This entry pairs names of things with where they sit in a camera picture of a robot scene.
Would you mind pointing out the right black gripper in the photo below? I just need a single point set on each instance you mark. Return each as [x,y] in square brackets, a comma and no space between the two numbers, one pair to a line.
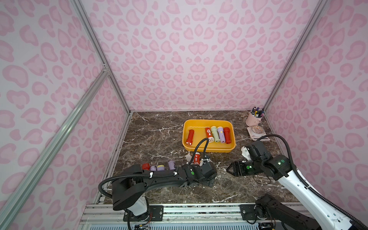
[237,168]

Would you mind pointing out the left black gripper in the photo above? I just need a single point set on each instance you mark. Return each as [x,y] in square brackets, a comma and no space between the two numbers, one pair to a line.
[207,171]

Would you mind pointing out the plain red flashlight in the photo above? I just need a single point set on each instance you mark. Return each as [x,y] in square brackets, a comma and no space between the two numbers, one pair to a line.
[190,137]

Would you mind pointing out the red flashlight white head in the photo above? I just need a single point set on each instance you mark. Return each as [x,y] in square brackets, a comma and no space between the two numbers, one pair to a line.
[209,134]

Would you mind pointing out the green flashlight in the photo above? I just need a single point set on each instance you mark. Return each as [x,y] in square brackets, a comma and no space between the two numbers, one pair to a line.
[215,134]

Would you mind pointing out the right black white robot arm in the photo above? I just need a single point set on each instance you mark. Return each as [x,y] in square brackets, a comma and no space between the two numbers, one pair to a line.
[326,214]

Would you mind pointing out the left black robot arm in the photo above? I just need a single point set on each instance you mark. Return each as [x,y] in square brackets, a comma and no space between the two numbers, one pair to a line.
[126,188]

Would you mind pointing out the red flashlight white logo centre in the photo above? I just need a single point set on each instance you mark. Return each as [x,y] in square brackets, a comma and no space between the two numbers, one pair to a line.
[197,159]

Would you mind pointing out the pink pen holder cup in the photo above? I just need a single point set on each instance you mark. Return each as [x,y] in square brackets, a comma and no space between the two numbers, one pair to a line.
[252,120]

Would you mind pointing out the pens in cup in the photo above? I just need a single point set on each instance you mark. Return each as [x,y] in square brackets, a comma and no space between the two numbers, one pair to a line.
[257,112]

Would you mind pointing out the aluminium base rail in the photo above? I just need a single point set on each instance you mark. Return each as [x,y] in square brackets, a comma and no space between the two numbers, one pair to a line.
[207,216]

